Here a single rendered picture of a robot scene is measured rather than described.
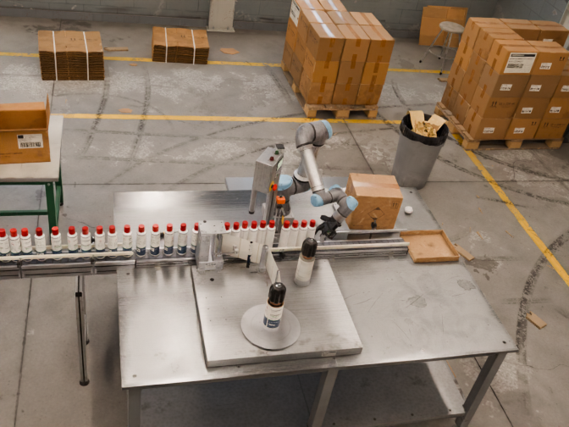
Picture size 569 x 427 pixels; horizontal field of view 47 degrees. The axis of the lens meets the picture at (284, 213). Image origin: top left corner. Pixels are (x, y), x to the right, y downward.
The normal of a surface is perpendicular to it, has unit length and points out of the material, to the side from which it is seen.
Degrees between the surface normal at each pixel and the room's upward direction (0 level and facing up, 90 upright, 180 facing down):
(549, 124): 87
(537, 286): 0
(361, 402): 1
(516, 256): 0
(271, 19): 90
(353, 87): 89
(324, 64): 87
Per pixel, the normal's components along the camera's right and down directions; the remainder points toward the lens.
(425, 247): 0.15, -0.78
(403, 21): 0.21, 0.62
